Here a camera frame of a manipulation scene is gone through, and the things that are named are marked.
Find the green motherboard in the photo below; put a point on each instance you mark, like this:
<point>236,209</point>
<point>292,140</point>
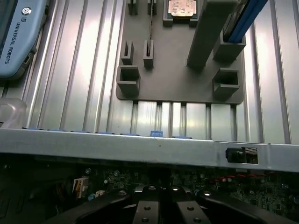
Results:
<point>257,193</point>

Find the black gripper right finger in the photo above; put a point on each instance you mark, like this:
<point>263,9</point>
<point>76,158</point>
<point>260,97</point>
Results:
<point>189,210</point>

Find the blue grey teach pendant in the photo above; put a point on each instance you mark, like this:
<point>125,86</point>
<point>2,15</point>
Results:
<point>16,39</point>

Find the silver CPU chip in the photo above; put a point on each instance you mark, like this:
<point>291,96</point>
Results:
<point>181,8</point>

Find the loose green RAM stick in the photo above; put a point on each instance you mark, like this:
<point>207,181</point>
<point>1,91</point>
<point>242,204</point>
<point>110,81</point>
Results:
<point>151,25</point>

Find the open black PC case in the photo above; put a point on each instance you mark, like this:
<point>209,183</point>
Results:
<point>116,144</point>

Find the grey parts rack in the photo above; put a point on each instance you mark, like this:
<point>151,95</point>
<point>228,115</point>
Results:
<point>175,70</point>

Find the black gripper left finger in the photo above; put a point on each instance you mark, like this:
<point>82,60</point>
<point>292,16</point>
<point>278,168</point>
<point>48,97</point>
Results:
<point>147,210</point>

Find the white motherboard power connector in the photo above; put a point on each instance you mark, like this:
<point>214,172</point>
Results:
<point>79,186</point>

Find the hard disk with blue carrier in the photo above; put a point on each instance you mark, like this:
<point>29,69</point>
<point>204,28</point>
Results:
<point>245,21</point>

